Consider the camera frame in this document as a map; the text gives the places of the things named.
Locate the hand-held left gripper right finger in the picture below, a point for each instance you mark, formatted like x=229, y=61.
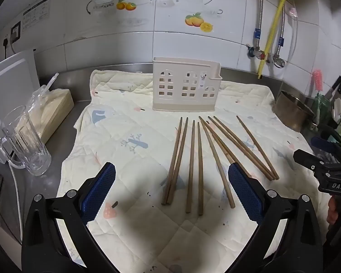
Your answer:
x=243, y=189

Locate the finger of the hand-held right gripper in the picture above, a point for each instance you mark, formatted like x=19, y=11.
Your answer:
x=326, y=145
x=308, y=159

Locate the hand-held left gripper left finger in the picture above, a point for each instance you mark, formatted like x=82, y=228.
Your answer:
x=101, y=189

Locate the row of wooden chopsticks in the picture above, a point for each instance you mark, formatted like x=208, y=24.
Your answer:
x=191, y=162

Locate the beige plastic chopstick holder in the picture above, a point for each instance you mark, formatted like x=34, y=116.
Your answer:
x=177, y=96

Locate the person's right hand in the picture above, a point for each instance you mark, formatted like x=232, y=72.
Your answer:
x=333, y=210

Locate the green glass bottle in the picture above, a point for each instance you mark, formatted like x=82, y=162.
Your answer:
x=322, y=108

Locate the metal pot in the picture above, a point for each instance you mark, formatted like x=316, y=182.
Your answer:
x=291, y=111

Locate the pink bottle brush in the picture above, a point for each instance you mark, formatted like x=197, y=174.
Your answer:
x=317, y=79

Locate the cream printed quilted mat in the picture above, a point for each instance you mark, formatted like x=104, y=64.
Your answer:
x=130, y=119

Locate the clear glass mug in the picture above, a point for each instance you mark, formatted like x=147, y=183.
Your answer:
x=31, y=153

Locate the tissue pack in plastic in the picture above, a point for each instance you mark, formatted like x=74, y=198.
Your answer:
x=55, y=105

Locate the metal water valve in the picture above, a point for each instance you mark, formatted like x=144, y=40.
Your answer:
x=279, y=62

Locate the clear plastic tube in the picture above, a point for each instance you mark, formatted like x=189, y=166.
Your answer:
x=296, y=34

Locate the white cutting board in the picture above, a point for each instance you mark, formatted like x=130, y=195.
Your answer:
x=8, y=85

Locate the black power plug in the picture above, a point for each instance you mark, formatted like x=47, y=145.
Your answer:
x=5, y=42

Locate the black wall socket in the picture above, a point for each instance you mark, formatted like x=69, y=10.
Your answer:
x=16, y=31

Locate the white wall sticker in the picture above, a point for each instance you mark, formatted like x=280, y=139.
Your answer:
x=36, y=14

